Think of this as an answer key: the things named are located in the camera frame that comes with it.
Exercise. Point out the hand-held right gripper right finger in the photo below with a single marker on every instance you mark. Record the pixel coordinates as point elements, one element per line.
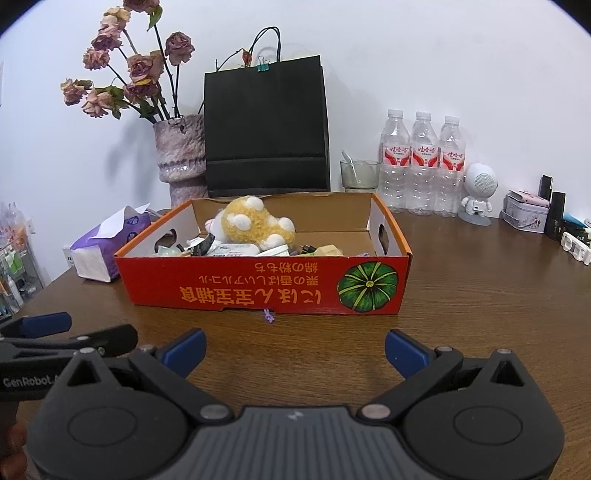
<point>406,353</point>

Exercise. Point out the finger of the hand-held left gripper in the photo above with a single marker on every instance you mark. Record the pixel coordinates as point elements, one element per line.
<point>115,339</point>
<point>44,324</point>

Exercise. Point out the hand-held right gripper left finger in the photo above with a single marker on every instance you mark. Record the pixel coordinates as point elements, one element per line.
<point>187,350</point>

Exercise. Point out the dark wrapper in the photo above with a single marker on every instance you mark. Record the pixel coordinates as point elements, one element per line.
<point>201,244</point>

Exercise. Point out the red cardboard box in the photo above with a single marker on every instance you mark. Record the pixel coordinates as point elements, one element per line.
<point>277,286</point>

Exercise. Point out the white oval case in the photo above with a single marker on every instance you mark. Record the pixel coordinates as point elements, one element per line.
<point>238,249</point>

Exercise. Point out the yellow plush toy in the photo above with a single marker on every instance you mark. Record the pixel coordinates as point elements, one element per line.
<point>249,226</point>

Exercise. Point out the person's left hand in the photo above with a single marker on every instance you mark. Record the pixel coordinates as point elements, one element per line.
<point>14,438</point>

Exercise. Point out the rack of small goods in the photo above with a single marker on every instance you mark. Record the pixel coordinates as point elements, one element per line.
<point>16,267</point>

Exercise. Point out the purple tissue pack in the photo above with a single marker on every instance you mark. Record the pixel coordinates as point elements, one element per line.
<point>99,249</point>

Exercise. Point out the glass cup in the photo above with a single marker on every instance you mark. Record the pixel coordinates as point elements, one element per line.
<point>362,177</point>

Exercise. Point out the white tin box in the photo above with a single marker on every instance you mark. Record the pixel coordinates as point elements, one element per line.
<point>524,214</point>

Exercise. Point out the white robot figure speaker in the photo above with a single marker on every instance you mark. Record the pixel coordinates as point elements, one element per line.
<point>480,184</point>

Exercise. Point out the white spoon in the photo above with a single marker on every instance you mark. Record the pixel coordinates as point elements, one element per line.
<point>350,164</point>

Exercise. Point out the mottled purple ceramic vase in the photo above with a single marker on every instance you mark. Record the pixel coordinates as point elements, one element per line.
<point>182,152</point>

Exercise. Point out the white plastic clip holder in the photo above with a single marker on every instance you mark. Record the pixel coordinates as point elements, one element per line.
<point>575,247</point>

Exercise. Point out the black rectangular box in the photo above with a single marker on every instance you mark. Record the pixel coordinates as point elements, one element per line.
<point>555,217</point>

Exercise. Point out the dark teal flat item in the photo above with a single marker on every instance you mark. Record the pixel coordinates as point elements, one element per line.
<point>577,222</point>

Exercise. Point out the slim black device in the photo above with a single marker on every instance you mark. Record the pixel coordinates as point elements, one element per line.
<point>545,187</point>

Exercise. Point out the black paper bag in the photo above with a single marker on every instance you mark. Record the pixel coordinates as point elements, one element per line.
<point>268,129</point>

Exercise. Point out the dried pink rose bouquet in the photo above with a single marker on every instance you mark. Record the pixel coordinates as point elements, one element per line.
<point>138,69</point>

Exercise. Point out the dried rose bud stem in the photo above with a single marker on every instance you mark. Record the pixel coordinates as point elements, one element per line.
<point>244,57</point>

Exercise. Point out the white wall outlet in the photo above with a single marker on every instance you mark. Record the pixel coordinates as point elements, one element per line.
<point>69,256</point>

